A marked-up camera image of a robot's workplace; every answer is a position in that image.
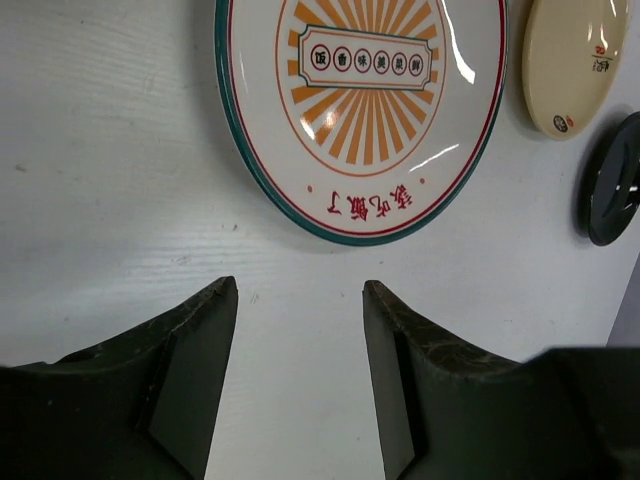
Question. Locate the black plate right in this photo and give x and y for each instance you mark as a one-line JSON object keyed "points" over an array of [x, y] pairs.
{"points": [[609, 191]]}

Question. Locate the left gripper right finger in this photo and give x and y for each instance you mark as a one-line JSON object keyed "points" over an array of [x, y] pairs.
{"points": [[448, 409]]}

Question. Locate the beige small plate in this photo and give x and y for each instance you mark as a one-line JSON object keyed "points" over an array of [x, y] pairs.
{"points": [[571, 54]]}

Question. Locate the sunburst pattern plate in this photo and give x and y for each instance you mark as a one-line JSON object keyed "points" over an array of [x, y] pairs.
{"points": [[361, 120]]}

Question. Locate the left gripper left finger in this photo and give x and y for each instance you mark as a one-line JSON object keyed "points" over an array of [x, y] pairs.
{"points": [[140, 405]]}

